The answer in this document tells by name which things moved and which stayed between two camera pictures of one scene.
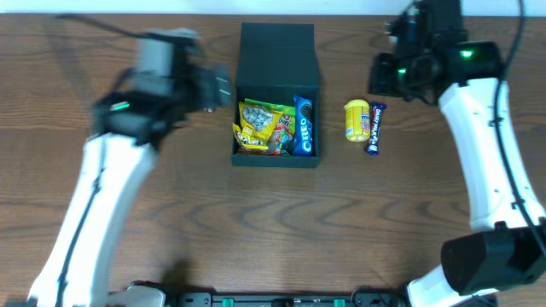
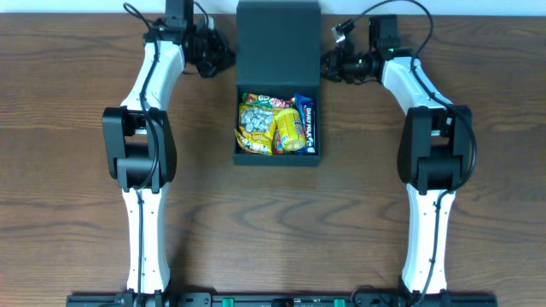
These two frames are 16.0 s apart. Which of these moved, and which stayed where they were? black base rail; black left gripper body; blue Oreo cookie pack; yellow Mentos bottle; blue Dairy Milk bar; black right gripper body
Moved: black left gripper body; yellow Mentos bottle; blue Dairy Milk bar; black right gripper body
Stayed: blue Oreo cookie pack; black base rail
